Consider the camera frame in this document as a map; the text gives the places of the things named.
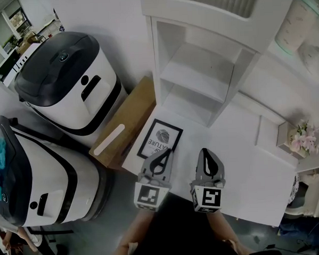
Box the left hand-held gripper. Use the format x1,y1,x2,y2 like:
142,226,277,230
130,147,178,213

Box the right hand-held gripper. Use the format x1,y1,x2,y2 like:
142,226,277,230
187,146,228,215

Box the black framed leaf print picture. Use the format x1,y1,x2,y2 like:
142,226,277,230
135,117,186,161

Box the person's left forearm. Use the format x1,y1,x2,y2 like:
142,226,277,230
108,209,158,255

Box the person's right forearm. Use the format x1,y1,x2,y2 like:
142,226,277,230
206,208,256,255

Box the long cardboard box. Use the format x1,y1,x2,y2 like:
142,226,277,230
85,76,160,172

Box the person's black shirt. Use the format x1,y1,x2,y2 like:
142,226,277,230
80,187,283,255

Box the grey rectangular box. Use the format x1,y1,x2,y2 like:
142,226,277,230
275,120,306,160

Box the floral round seat cushion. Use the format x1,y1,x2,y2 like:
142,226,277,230
285,173,302,206

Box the white robot with dark lid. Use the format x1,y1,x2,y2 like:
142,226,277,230
0,109,117,229
11,28,130,152

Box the pink flowers in pot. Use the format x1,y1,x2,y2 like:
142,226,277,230
287,119,319,160

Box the white shelf hutch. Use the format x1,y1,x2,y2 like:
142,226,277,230
139,0,319,142

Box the white carved chair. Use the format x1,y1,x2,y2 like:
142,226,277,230
281,166,319,221

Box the black metal stool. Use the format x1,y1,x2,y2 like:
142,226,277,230
26,223,75,244

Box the white crumpled tissue pack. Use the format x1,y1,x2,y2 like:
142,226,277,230
298,42,319,77

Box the pale cylindrical canister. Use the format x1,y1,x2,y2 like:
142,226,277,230
272,0,319,57

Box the dark green table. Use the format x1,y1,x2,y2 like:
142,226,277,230
0,47,22,78

